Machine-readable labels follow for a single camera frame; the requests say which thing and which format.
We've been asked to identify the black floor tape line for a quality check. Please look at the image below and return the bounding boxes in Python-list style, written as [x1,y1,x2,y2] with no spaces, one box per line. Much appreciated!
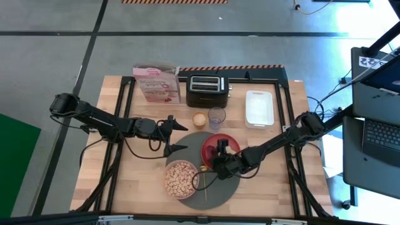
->
[31,0,109,216]
[0,30,349,38]

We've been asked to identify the clear drinking glass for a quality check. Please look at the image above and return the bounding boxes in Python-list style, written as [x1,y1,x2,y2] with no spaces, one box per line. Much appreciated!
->
[207,106,227,131]

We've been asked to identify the white marker sticker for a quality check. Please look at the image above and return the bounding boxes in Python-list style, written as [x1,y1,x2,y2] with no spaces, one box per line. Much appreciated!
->
[358,56,390,70]

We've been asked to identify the dark monitor screen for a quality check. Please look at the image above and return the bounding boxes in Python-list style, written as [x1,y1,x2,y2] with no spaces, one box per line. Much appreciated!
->
[359,54,400,94]

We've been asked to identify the hazard striped tape strip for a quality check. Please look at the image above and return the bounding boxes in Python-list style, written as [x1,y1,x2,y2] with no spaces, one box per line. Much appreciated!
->
[179,64,284,71]

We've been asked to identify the silver bracket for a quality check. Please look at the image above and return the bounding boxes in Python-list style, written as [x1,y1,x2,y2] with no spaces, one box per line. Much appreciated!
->
[97,214,134,224]
[271,218,309,225]

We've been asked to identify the black beam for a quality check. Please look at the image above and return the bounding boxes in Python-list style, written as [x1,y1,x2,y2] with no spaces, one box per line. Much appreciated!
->
[0,211,400,225]

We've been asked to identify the cereal rings heap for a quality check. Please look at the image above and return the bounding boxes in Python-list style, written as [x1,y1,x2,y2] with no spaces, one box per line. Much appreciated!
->
[166,162,198,198]

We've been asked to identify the white box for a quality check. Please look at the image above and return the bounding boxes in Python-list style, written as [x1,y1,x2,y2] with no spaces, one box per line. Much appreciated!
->
[321,142,344,179]

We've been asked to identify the light grey cable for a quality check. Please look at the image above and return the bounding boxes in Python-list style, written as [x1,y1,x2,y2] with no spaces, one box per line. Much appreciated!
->
[327,46,400,96]

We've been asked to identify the yellow cable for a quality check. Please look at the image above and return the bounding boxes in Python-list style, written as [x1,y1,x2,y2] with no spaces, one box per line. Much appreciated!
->
[293,0,335,16]

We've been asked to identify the black laptop keyboard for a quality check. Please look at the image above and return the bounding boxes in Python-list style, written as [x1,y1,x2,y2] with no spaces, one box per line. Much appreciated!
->
[361,117,400,167]

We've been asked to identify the pink bowl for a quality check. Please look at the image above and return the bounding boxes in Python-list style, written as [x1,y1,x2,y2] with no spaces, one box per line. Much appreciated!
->
[164,159,200,200]

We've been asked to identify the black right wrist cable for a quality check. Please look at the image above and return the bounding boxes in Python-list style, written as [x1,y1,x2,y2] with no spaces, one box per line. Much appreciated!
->
[190,169,220,192]

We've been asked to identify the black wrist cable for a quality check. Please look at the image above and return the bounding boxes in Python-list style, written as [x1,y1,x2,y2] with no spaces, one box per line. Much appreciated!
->
[124,120,167,160]
[190,169,220,192]

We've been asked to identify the green mat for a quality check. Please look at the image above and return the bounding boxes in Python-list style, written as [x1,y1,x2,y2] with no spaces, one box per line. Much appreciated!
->
[0,114,42,219]

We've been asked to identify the black base cable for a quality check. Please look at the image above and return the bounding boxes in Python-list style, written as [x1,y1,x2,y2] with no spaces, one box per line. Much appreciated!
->
[79,136,109,171]

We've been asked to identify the black toaster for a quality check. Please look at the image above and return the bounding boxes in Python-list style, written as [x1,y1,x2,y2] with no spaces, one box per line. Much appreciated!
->
[186,74,233,109]

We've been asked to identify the orange cup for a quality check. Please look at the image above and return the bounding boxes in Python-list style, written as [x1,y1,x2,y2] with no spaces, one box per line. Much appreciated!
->
[191,111,208,129]

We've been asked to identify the black cable bundle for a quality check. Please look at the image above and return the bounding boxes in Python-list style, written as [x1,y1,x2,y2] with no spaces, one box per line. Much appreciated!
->
[307,68,356,115]

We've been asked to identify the grey cart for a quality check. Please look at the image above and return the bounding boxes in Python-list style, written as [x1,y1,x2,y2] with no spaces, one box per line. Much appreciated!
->
[342,46,400,201]

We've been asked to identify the grey round woven placemat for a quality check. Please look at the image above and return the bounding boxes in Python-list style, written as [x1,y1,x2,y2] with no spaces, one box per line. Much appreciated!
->
[164,131,242,211]

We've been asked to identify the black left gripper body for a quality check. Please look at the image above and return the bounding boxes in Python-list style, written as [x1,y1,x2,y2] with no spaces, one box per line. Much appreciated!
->
[134,114,174,158]

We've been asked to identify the pink cereal box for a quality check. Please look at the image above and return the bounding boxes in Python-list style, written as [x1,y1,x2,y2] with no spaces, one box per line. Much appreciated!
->
[132,64,182,104]

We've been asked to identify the black pole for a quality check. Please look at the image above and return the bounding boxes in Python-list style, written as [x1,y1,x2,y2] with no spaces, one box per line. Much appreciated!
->
[364,20,400,58]

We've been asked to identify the red plate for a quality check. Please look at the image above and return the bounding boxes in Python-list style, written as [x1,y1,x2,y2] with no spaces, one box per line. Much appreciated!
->
[201,133,241,171]

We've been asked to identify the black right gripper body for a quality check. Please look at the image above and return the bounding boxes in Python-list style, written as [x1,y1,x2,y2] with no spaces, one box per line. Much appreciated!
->
[213,149,251,173]

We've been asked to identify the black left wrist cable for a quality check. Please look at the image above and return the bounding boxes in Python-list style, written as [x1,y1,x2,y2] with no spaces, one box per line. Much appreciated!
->
[124,120,167,160]

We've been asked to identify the black aluminium table frame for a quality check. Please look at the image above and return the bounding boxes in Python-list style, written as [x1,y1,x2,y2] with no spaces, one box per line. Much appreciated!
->
[71,67,340,219]

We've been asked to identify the white plastic tray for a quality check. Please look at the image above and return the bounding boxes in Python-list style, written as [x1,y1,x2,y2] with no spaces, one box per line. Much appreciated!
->
[244,90,275,129]

